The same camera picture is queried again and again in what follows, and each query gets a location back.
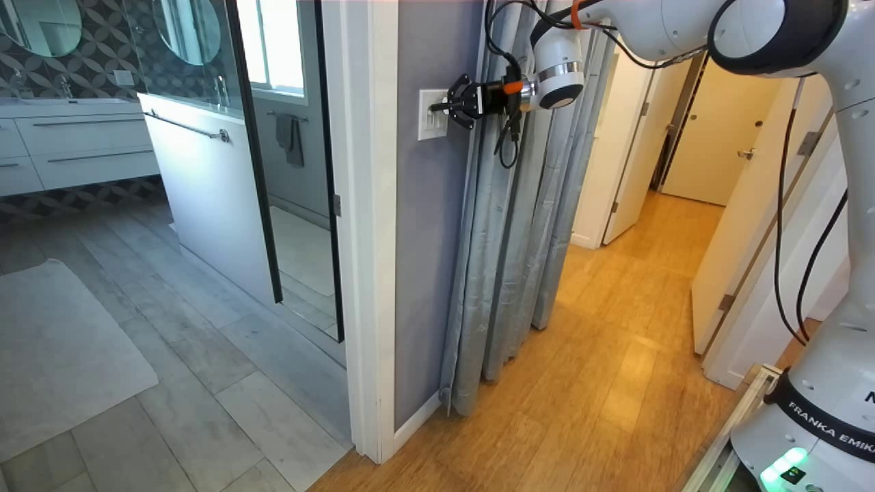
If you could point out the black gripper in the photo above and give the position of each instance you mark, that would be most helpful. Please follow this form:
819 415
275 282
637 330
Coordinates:
477 101

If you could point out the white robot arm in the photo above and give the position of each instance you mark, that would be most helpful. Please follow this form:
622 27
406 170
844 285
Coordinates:
815 429

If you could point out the grey curtain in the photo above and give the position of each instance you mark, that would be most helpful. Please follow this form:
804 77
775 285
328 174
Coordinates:
517 213

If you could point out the grey hanging towel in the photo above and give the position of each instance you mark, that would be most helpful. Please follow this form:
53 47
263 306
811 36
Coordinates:
287 133

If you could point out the white hallway closet door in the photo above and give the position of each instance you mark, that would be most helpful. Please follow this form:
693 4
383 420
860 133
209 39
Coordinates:
747 217

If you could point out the white bathroom vanity cabinet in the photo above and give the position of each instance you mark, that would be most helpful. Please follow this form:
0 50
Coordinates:
60 144

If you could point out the grey bath mat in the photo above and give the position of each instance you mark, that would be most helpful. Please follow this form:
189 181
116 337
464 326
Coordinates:
64 358

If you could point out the white wall switch plate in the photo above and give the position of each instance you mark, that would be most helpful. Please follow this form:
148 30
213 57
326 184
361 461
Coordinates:
431 125

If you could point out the round wall mirror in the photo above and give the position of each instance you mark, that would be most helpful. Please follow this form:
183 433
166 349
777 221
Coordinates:
47 30

